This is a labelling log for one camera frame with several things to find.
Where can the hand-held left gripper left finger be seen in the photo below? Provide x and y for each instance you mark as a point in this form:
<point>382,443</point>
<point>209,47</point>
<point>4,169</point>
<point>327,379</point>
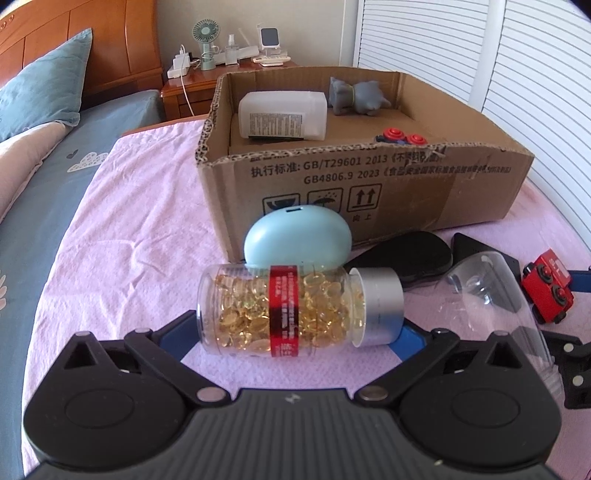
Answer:
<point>184,330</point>

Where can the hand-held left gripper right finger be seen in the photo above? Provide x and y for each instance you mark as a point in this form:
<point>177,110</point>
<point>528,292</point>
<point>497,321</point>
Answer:
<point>412,344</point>

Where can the small clear spray bottle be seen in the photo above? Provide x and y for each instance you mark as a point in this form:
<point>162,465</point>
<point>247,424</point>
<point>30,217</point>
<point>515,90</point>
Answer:
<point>231,48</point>

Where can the wooden nightstand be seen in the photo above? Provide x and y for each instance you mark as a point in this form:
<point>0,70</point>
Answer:
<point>198,85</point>

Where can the clear plastic jar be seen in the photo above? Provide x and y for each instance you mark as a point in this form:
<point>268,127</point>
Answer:
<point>521,318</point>

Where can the white desktop box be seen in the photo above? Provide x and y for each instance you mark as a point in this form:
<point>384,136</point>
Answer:
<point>244,54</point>

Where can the clear bottle of yellow capsules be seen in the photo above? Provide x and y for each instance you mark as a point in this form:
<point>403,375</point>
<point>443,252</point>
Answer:
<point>249,314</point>

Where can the large blue pillow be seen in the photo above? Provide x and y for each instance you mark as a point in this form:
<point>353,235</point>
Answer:
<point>37,92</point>

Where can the red toy train car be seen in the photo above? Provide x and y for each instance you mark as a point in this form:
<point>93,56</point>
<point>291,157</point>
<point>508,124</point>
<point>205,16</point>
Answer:
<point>547,272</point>

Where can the pink table cloth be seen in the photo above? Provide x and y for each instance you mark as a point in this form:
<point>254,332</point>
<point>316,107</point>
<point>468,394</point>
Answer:
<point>138,221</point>

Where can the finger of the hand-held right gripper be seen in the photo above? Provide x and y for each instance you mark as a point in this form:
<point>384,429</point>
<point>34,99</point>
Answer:
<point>582,281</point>
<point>575,364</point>

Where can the white louvred closet door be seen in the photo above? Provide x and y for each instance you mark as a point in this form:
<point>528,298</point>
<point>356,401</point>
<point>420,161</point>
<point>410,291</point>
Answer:
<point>415,37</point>
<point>545,92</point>

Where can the white translucent plastic bottle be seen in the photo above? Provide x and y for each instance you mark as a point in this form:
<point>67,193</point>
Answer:
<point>281,113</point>

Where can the light blue egg-shaped case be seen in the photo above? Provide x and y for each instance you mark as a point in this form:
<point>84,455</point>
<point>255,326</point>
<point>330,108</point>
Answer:
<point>295,235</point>

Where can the small toy locomotive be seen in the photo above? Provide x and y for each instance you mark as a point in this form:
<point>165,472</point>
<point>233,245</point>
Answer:
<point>395,135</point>

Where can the wooden bed headboard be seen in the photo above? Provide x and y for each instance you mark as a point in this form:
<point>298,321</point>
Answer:
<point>115,37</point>

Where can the white power strip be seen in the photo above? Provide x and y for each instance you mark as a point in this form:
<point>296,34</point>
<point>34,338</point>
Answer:
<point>179,71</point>

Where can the white plug charger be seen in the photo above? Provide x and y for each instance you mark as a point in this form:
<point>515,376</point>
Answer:
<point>181,59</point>

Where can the grey animal toy figure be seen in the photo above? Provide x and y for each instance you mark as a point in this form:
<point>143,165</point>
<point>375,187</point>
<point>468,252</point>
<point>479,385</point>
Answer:
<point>344,94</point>

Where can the pink floral quilt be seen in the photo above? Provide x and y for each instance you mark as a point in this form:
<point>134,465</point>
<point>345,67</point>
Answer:
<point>23,152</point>

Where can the white device with screen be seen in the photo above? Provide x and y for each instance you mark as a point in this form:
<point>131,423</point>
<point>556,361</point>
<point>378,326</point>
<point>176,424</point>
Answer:
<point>268,39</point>

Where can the white remote control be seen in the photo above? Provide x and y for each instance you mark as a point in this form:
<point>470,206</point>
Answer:
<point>272,59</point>

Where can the green desk fan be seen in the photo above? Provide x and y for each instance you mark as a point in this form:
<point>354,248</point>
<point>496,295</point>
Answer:
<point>206,32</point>

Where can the brown cardboard box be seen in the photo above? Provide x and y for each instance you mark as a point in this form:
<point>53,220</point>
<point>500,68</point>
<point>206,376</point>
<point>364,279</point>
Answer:
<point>415,194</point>

